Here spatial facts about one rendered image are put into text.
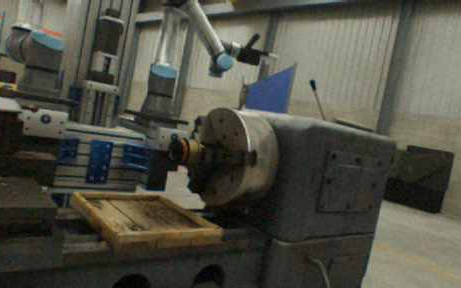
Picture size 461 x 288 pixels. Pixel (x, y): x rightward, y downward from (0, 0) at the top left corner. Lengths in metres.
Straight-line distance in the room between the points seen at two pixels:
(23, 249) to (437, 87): 11.11
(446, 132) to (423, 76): 1.69
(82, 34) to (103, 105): 0.31
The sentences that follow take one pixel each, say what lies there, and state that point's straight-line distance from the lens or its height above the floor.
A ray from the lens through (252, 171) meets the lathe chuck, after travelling 1.06.
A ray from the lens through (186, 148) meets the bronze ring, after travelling 1.06.
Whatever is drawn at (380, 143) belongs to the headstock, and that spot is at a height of 1.22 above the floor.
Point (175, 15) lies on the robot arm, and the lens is 1.87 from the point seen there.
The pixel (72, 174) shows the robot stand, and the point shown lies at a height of 0.88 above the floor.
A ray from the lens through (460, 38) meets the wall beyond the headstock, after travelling 11.64.
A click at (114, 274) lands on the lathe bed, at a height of 0.80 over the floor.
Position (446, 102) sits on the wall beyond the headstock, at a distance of 11.27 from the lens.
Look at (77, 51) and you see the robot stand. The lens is 1.73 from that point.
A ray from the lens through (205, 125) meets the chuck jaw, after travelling 1.18.
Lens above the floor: 1.19
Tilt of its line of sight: 3 degrees down
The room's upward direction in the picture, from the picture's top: 11 degrees clockwise
